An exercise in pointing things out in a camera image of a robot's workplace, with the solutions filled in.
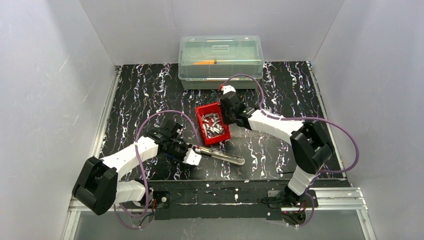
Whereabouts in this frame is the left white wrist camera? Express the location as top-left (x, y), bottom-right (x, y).
top-left (182, 148), bottom-right (202, 166)

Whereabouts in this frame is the clear plastic storage box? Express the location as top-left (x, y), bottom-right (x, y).
top-left (178, 35), bottom-right (264, 90)

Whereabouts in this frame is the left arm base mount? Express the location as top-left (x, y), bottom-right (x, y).
top-left (132, 189), bottom-right (171, 210)

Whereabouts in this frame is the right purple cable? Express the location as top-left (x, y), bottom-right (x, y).
top-left (219, 73), bottom-right (360, 229)

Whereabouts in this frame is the blue stapler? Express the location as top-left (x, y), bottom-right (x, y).
top-left (165, 153), bottom-right (177, 161)

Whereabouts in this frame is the black silver stapler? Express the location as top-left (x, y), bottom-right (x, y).
top-left (194, 146), bottom-right (246, 166)

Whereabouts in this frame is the pile of staple strips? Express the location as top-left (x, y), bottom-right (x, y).
top-left (200, 113), bottom-right (225, 139)

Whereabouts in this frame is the orange tool inside box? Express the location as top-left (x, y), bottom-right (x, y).
top-left (193, 60), bottom-right (217, 65)

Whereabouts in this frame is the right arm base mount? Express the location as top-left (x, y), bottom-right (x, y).
top-left (258, 189), bottom-right (319, 212)

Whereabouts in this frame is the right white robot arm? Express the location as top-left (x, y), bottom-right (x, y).
top-left (219, 90), bottom-right (334, 197)

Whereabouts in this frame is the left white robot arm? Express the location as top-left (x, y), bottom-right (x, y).
top-left (72, 120), bottom-right (202, 216)

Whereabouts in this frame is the red plastic bin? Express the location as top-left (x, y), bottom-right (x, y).
top-left (195, 102), bottom-right (231, 146)

